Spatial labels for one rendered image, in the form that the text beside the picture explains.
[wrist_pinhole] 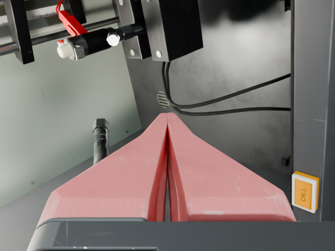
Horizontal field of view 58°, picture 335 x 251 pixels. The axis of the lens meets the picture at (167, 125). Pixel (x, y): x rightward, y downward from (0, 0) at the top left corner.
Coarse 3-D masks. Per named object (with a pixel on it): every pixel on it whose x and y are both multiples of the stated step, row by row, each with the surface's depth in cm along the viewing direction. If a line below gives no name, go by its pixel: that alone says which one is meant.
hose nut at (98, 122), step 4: (96, 120) 39; (100, 120) 40; (104, 120) 40; (92, 124) 40; (96, 124) 39; (100, 124) 39; (104, 124) 39; (108, 124) 40; (92, 128) 40; (108, 128) 40
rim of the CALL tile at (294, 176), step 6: (294, 174) 39; (294, 180) 39; (306, 180) 38; (312, 180) 38; (294, 186) 40; (312, 186) 38; (294, 192) 40; (312, 192) 38; (294, 198) 40; (312, 198) 38; (294, 204) 41; (312, 204) 39; (312, 210) 39
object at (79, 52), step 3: (75, 48) 36; (78, 48) 36; (81, 48) 36; (75, 51) 36; (78, 51) 36; (81, 51) 37; (75, 54) 36; (78, 54) 36; (81, 54) 37; (84, 54) 37; (78, 57) 37; (81, 57) 37; (84, 57) 37
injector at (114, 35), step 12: (132, 24) 44; (144, 24) 45; (72, 36) 39; (84, 36) 39; (96, 36) 39; (108, 36) 40; (120, 36) 42; (132, 36) 44; (72, 48) 38; (84, 48) 38; (96, 48) 40; (108, 48) 42
